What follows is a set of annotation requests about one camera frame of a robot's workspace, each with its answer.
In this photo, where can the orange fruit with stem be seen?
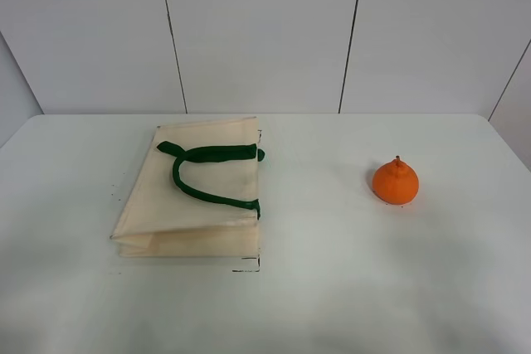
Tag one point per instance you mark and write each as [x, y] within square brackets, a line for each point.
[395, 182]

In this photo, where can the white linen bag green handles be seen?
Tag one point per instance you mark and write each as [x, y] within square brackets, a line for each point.
[196, 194]

